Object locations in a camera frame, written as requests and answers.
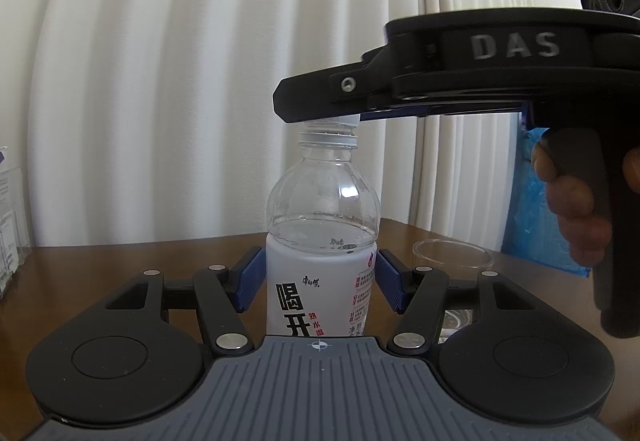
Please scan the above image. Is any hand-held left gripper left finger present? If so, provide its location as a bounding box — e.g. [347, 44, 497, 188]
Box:
[106, 245, 265, 356]

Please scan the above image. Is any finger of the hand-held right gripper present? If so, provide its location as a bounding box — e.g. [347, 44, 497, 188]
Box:
[272, 44, 432, 124]

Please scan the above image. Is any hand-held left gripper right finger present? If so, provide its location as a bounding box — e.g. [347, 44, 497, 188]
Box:
[377, 248, 534, 358]

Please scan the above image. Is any white bottle cap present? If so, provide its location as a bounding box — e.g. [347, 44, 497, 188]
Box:
[304, 117, 362, 135]

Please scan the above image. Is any clear plastic water bottle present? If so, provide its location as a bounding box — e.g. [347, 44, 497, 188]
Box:
[266, 130, 382, 340]

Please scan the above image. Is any person's right hand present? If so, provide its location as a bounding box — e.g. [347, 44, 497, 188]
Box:
[531, 140, 613, 268]

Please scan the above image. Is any clear glass cup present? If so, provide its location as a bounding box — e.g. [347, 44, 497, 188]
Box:
[412, 238, 496, 333]

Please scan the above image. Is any blue plastic bag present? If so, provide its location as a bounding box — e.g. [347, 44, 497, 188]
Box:
[502, 111, 597, 278]

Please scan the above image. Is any white pleated curtain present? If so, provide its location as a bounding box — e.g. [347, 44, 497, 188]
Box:
[0, 0, 536, 253]

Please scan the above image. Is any clear packet at left edge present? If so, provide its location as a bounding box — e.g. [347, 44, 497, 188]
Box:
[0, 145, 32, 298]

